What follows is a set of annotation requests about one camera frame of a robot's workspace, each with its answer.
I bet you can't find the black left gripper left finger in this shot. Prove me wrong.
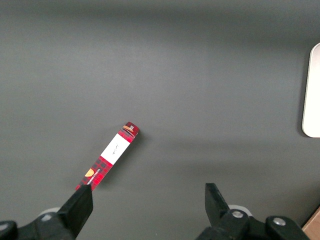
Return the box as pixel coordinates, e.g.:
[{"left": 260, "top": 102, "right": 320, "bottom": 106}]
[{"left": 0, "top": 184, "right": 94, "bottom": 240}]

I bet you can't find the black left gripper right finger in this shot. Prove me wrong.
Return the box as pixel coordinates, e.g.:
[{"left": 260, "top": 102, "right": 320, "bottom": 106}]
[{"left": 194, "top": 183, "right": 311, "bottom": 240}]

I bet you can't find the red plaid carton box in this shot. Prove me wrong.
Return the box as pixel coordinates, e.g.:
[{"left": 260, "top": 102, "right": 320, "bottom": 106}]
[{"left": 75, "top": 121, "right": 140, "bottom": 192}]

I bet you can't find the beige rectangular tray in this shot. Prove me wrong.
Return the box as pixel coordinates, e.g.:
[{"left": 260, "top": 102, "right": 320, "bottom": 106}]
[{"left": 301, "top": 42, "right": 320, "bottom": 138}]

